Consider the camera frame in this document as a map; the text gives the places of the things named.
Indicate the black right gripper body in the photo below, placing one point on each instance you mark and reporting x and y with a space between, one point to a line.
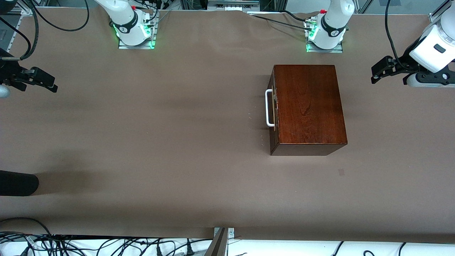
7 73

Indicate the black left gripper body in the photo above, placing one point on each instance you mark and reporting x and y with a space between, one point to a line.
404 63

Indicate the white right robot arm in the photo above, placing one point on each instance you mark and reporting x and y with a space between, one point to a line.
124 14

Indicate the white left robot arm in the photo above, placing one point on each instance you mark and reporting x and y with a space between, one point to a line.
334 21

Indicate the dark brown wooden cabinet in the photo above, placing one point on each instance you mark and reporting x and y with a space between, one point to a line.
309 103

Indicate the black cylinder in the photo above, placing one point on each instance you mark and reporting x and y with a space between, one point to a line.
17 183

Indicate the silver device box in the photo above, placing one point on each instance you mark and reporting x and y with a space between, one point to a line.
233 4

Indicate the aluminium table edge rail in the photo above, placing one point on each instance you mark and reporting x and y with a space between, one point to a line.
14 32

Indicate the aluminium frame corner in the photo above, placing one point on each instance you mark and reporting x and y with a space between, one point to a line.
434 17

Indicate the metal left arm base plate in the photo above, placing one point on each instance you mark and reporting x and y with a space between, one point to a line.
325 50

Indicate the aluminium frame profile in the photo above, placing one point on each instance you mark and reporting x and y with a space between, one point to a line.
26 10

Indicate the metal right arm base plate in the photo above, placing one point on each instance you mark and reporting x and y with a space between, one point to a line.
137 46

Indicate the grey metal bracket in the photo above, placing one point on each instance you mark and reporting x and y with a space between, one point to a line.
218 245

